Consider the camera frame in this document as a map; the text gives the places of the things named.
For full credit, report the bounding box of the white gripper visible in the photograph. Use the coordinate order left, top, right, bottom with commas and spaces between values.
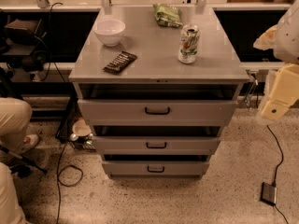
261, 63, 299, 120

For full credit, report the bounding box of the grey drawer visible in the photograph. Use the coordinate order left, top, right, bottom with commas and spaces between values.
78, 84, 237, 126
103, 155, 209, 177
94, 126, 220, 155

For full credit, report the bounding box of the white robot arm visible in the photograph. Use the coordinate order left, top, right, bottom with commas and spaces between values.
253, 0, 299, 123

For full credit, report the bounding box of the grey drawer cabinet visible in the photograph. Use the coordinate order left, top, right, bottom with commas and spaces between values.
69, 6, 249, 165

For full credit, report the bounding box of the grey bottom drawer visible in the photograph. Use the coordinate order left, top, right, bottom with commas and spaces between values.
103, 155, 209, 177

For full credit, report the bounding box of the grey top drawer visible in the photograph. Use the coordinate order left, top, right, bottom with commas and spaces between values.
78, 84, 237, 126

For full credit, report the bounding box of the black power adapter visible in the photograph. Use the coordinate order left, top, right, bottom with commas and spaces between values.
261, 182, 277, 205

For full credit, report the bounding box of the white green soda can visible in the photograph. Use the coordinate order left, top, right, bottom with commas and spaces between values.
178, 24, 200, 64

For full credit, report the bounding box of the green chip bag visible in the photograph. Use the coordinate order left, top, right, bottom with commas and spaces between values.
153, 4, 182, 28

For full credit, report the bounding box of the dark snack bar wrapper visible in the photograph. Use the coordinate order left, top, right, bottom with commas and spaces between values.
103, 51, 137, 75

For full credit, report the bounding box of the white bowl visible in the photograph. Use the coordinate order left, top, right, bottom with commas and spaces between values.
93, 20, 126, 47

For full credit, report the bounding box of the black tripod leg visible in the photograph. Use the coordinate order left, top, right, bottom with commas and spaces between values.
0, 145, 48, 176

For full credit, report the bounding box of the white sneaker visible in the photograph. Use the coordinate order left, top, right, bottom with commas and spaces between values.
21, 134, 40, 154

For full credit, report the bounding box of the dark equipment on shelf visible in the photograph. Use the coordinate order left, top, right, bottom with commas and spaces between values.
0, 19, 48, 72

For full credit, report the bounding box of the black adapter cable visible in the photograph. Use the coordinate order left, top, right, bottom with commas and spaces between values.
266, 124, 291, 224

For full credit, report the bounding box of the wire basket with items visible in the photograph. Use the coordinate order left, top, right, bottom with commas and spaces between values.
55, 97, 95, 152

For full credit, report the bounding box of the black looped floor cable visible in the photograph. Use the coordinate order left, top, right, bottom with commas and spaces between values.
55, 142, 84, 224

